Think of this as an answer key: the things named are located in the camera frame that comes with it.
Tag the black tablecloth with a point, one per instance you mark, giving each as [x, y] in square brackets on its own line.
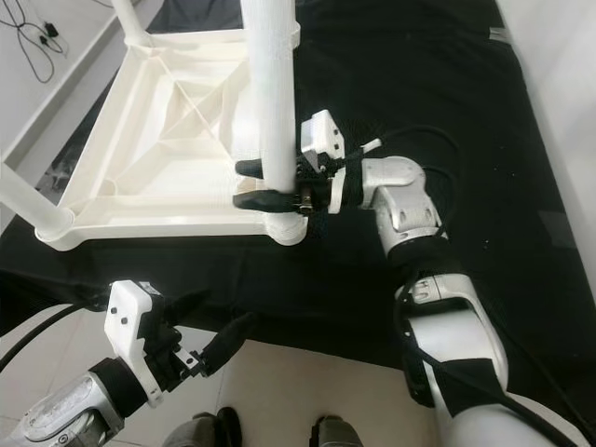
[428, 270]

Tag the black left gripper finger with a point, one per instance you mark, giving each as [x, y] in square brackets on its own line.
[189, 305]
[231, 345]

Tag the white plastic table top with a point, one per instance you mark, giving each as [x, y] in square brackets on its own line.
[177, 121]

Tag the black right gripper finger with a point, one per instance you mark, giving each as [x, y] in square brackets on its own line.
[250, 168]
[265, 201]

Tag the clear tape piece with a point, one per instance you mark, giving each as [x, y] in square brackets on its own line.
[501, 35]
[61, 169]

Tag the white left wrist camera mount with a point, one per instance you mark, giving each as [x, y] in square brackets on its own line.
[135, 326]

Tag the black robot foot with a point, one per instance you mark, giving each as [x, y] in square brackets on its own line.
[229, 428]

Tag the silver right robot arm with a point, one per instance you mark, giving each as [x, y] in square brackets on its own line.
[405, 200]

